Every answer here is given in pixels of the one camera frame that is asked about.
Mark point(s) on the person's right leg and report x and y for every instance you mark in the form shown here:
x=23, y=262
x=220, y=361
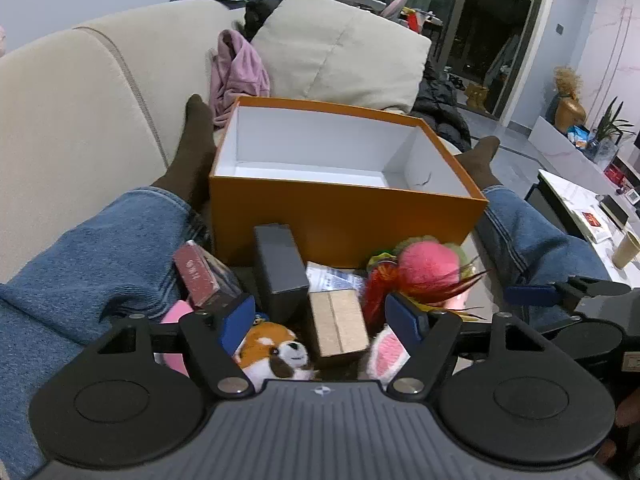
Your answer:
x=525, y=240

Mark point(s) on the pink haired doll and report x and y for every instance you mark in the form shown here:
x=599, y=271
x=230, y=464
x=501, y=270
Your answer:
x=427, y=267

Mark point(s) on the glass balcony door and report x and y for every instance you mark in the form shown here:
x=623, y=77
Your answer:
x=480, y=35

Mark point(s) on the dark grey box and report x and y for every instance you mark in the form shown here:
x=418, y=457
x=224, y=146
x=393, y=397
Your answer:
x=280, y=265

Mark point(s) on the black box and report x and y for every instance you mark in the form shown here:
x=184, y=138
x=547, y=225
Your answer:
x=614, y=209

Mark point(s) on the pink soft item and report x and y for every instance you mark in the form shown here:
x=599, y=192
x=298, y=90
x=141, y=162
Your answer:
x=172, y=312

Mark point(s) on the person's left leg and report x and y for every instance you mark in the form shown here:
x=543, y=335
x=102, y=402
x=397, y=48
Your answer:
x=90, y=270

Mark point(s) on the orange cardboard box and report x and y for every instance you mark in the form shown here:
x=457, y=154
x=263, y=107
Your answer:
x=325, y=215

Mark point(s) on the pink garment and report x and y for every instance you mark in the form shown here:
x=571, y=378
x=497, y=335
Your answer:
x=237, y=72

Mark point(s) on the black jacket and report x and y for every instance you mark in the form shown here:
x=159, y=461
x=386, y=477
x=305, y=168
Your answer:
x=442, y=110

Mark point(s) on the white low cabinet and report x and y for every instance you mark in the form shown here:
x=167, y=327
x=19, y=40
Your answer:
x=555, y=145

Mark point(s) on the small brown cardboard box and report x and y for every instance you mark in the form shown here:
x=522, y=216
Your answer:
x=337, y=325

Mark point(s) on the red card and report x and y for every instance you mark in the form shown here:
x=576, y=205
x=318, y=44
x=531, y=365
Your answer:
x=594, y=222

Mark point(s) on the red rectangular box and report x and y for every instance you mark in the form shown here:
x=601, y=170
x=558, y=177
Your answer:
x=200, y=272

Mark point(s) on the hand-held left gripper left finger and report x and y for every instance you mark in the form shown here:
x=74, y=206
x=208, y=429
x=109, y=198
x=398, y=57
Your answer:
x=237, y=324

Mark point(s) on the red panda plush toy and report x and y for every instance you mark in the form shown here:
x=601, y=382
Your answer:
x=272, y=352

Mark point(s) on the white coffee table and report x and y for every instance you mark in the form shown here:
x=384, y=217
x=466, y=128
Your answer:
x=575, y=200

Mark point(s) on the white crochet bunny plush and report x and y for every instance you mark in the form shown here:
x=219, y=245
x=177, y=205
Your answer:
x=382, y=357

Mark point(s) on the brown boots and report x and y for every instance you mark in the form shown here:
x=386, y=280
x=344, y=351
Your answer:
x=476, y=97

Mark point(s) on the beige sofa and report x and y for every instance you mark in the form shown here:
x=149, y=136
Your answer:
x=75, y=110

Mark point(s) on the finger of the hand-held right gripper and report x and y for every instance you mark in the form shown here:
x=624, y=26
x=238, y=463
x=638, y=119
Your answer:
x=530, y=295

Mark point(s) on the beige cushion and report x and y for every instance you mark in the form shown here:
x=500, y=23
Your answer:
x=340, y=50

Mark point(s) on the printed plastic packet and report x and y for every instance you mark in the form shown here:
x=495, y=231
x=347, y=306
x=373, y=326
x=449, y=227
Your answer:
x=330, y=277

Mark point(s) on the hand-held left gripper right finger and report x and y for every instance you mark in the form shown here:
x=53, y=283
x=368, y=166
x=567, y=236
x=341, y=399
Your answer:
x=404, y=321

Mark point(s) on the black cloth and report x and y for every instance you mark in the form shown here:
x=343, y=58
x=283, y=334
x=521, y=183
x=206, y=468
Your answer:
x=257, y=17

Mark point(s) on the golden vase with dried flowers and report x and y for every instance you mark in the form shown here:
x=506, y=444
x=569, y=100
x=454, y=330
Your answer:
x=570, y=107

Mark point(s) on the person's right hand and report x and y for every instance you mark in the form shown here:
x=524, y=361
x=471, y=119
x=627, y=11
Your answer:
x=630, y=407

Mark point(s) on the green potted plant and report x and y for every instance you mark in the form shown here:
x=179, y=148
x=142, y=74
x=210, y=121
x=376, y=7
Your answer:
x=607, y=130

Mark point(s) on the person's leg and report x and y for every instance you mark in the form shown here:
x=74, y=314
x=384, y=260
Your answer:
x=90, y=270
x=525, y=240

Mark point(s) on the paper cup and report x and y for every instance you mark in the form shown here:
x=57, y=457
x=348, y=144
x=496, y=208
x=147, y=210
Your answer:
x=626, y=250

